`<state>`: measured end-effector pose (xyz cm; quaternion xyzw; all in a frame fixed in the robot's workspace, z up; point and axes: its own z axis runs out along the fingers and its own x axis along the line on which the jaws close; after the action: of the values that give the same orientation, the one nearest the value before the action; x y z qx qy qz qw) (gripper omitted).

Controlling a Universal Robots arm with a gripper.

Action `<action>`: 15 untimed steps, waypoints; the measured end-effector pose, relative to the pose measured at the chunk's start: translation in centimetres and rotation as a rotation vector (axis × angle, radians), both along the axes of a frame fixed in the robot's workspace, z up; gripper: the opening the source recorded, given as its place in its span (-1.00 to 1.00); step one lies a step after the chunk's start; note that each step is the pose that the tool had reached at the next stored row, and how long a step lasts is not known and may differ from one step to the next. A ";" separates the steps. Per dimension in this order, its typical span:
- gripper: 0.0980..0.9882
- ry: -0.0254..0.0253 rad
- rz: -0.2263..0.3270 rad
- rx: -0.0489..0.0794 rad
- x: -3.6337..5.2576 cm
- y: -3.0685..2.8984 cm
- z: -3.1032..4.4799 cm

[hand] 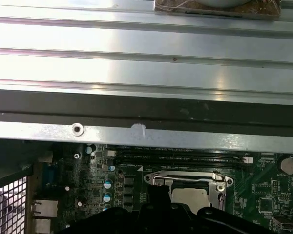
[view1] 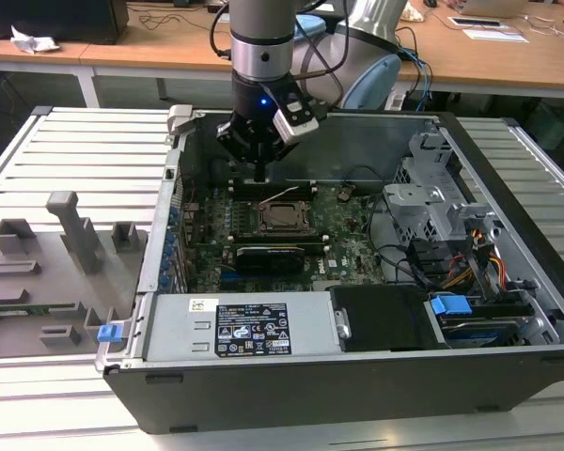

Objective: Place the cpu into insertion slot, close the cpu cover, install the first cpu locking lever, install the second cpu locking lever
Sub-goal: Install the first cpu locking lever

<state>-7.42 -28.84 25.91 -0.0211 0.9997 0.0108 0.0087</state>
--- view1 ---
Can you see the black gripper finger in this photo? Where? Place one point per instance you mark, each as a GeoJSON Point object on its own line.
{"type": "Point", "coordinates": [282, 149]}
{"type": "Point", "coordinates": [235, 143]}

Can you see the thin metal locking lever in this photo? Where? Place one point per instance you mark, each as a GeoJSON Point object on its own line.
{"type": "Point", "coordinates": [284, 192]}

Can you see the silver green CPU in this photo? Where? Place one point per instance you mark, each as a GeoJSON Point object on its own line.
{"type": "Point", "coordinates": [286, 215]}

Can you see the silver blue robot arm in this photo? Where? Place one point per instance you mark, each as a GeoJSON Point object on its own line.
{"type": "Point", "coordinates": [261, 56]}

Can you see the black RAM slot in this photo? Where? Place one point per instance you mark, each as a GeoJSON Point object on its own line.
{"type": "Point", "coordinates": [244, 185]}
{"type": "Point", "coordinates": [282, 238]}
{"type": "Point", "coordinates": [315, 247]}
{"type": "Point", "coordinates": [244, 195]}

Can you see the black CPU socket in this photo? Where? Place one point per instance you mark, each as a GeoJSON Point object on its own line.
{"type": "Point", "coordinates": [286, 233]}

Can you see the silver coin battery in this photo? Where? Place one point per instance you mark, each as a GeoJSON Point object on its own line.
{"type": "Point", "coordinates": [345, 191]}

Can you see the black graphics card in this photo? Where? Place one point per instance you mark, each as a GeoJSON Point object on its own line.
{"type": "Point", "coordinates": [270, 260]}

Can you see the wooden desk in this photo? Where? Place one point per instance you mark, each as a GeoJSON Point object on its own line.
{"type": "Point", "coordinates": [498, 61]}
{"type": "Point", "coordinates": [145, 47]}

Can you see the green motherboard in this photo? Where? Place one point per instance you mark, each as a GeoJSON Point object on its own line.
{"type": "Point", "coordinates": [352, 253]}

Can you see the silver drive cage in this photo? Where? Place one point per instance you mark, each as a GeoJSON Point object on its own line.
{"type": "Point", "coordinates": [413, 197]}

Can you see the crumpled beige object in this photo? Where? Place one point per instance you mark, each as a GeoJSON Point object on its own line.
{"type": "Point", "coordinates": [411, 11]}

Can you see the silver power supply box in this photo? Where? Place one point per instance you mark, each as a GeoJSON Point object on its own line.
{"type": "Point", "coordinates": [178, 324]}

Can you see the black plastic shroud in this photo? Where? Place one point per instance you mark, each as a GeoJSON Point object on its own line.
{"type": "Point", "coordinates": [380, 319]}

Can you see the black monitor box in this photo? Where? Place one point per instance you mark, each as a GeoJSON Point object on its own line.
{"type": "Point", "coordinates": [51, 19]}

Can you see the crumpled white paper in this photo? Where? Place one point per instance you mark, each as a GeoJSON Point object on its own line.
{"type": "Point", "coordinates": [33, 41]}

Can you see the blue case latch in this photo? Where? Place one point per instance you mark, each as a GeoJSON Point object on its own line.
{"type": "Point", "coordinates": [109, 333]}

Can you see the hard disk in blue carrier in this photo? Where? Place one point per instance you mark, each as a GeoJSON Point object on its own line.
{"type": "Point", "coordinates": [449, 310]}

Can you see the white framed tablet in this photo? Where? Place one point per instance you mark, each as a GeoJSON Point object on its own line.
{"type": "Point", "coordinates": [477, 22]}

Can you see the grey parts rack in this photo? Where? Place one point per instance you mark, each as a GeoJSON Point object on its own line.
{"type": "Point", "coordinates": [37, 282]}

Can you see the white paper sheet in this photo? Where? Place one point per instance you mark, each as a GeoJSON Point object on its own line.
{"type": "Point", "coordinates": [498, 35]}

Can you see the black silver PC case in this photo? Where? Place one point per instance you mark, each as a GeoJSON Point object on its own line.
{"type": "Point", "coordinates": [310, 399]}

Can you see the silver laptop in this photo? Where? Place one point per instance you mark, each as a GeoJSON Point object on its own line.
{"type": "Point", "coordinates": [493, 7]}

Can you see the green RAM stick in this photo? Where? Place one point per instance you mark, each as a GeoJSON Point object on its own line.
{"type": "Point", "coordinates": [28, 308]}

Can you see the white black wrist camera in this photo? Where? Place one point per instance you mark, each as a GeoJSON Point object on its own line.
{"type": "Point", "coordinates": [295, 117]}

